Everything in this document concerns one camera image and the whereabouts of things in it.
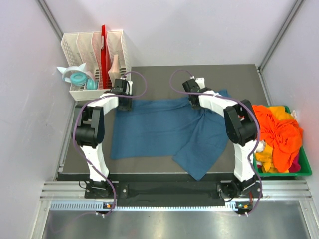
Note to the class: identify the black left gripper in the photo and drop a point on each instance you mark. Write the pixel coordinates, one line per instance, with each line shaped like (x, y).
(126, 107)

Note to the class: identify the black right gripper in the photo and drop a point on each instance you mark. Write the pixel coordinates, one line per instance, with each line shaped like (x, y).
(195, 107)

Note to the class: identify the blue t shirt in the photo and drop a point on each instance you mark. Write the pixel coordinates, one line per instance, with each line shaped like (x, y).
(170, 127)

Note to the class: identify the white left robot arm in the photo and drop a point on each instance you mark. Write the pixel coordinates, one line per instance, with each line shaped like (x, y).
(90, 130)

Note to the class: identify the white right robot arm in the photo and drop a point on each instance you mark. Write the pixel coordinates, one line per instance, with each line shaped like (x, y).
(240, 122)

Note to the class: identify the beige book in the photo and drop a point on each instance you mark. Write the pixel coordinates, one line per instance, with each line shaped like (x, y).
(114, 72)

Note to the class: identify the red folder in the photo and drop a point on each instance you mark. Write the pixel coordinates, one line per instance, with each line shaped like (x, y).
(104, 58)

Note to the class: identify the teal cat ear headphones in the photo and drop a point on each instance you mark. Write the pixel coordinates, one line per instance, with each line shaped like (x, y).
(79, 76)

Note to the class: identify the white file organizer rack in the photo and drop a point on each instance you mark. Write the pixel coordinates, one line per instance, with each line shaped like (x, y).
(85, 47)

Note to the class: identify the white t shirt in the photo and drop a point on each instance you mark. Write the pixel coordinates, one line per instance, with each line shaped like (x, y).
(261, 147)

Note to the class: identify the orange t shirt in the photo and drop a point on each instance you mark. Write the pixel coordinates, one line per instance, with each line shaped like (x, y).
(279, 134)

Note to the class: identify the magenta t shirt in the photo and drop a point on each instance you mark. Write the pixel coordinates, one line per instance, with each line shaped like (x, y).
(295, 166)

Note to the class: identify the green plastic basket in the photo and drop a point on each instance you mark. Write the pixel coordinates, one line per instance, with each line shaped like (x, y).
(305, 164)

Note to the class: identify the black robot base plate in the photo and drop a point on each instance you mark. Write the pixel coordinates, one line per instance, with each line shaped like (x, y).
(171, 189)

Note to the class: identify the aluminium frame post left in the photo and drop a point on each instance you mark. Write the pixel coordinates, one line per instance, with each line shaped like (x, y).
(50, 18)

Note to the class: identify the aluminium frame post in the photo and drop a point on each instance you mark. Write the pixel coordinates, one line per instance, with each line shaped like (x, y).
(50, 18)
(297, 4)

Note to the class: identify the grey slotted cable duct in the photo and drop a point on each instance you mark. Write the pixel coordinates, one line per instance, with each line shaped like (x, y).
(106, 206)

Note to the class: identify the aluminium frame post right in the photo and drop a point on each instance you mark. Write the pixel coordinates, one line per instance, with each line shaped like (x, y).
(297, 4)

